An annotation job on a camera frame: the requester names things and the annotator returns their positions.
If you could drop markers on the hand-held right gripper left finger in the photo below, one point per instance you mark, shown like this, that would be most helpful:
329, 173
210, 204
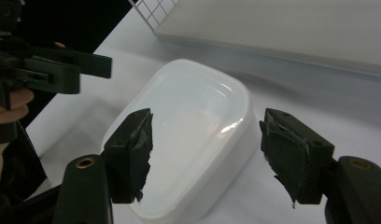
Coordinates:
129, 155

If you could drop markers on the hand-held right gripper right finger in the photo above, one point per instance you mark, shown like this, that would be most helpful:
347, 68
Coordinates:
294, 155

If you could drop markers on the white square lidded container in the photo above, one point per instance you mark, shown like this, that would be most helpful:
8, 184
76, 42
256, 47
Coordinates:
191, 130

